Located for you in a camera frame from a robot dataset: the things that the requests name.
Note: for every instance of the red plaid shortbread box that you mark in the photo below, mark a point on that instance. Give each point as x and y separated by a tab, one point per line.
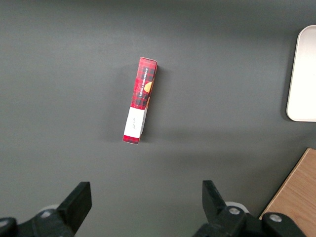
142	98

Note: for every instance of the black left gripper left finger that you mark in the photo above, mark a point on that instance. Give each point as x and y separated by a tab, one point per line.
64	217

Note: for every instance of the wooden drawer cabinet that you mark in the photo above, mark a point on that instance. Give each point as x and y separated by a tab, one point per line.
298	187

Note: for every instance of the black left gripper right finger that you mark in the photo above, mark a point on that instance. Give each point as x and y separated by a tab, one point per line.
222	222

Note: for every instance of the cream plastic tray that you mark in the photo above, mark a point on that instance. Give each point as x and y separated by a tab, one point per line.
304	79

